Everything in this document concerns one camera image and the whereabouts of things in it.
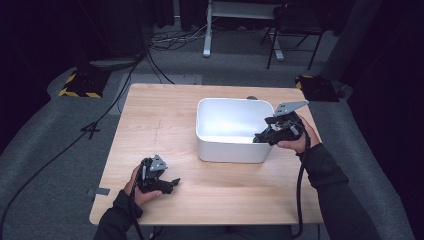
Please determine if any hand-held gripper cable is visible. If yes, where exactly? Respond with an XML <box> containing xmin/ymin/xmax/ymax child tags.
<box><xmin>128</xmin><ymin>171</ymin><xmax>147</xmax><ymax>240</ymax></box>
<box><xmin>292</xmin><ymin>124</ymin><xmax>312</xmax><ymax>240</ymax></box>

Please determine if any white plastic storage bin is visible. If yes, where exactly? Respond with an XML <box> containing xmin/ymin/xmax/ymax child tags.
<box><xmin>195</xmin><ymin>97</ymin><xmax>276</xmax><ymax>164</ymax></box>

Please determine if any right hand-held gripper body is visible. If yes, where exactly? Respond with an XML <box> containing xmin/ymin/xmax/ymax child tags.
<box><xmin>264</xmin><ymin>99</ymin><xmax>311</xmax><ymax>147</ymax></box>

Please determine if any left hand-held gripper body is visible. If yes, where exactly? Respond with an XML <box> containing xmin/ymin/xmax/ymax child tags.
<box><xmin>135</xmin><ymin>153</ymin><xmax>169</xmax><ymax>194</ymax></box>

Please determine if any grey curtain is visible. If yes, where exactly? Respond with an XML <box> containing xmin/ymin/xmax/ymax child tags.
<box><xmin>320</xmin><ymin>0</ymin><xmax>383</xmax><ymax>81</ymax></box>

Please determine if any grey flat stand base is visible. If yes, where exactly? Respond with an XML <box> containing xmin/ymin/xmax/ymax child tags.
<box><xmin>88</xmin><ymin>57</ymin><xmax>138</xmax><ymax>70</ymax></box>

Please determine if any left hand-held gripper cable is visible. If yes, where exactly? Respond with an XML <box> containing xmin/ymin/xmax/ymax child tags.
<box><xmin>128</xmin><ymin>171</ymin><xmax>147</xmax><ymax>240</ymax></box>

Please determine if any right hand-held gripper cable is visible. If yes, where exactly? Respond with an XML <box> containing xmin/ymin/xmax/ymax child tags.
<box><xmin>292</xmin><ymin>124</ymin><xmax>312</xmax><ymax>240</ymax></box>

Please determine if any person's left hand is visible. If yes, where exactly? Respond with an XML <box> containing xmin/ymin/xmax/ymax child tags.
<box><xmin>123</xmin><ymin>164</ymin><xmax>164</xmax><ymax>208</ymax></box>

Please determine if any short black floor cable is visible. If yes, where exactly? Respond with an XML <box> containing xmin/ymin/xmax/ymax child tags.
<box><xmin>145</xmin><ymin>49</ymin><xmax>176</xmax><ymax>85</ymax></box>

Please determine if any person's right hand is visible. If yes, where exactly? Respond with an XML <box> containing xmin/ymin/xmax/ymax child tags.
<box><xmin>276</xmin><ymin>114</ymin><xmax>322</xmax><ymax>155</ymax></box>

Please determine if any grey tape piece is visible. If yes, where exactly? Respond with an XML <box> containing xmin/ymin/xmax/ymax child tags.
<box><xmin>86</xmin><ymin>187</ymin><xmax>111</xmax><ymax>198</ymax></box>

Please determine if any white metal desk frame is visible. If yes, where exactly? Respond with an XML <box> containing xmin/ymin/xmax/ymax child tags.
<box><xmin>202</xmin><ymin>0</ymin><xmax>285</xmax><ymax>62</ymax></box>

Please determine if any black chair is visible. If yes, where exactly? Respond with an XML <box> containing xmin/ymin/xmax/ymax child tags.
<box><xmin>259</xmin><ymin>3</ymin><xmax>325</xmax><ymax>71</ymax></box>

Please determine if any long black floor cable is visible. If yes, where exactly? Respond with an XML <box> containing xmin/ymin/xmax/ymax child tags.
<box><xmin>0</xmin><ymin>53</ymin><xmax>146</xmax><ymax>236</ymax></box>

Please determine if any bundle of floor cables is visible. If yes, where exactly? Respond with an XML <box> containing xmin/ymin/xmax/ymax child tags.
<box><xmin>148</xmin><ymin>19</ymin><xmax>209</xmax><ymax>53</ymax></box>

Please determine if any yellow black striped base plate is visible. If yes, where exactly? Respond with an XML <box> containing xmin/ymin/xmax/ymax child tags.
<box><xmin>58</xmin><ymin>67</ymin><xmax>112</xmax><ymax>99</ymax></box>
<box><xmin>294</xmin><ymin>74</ymin><xmax>340</xmax><ymax>103</ymax></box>

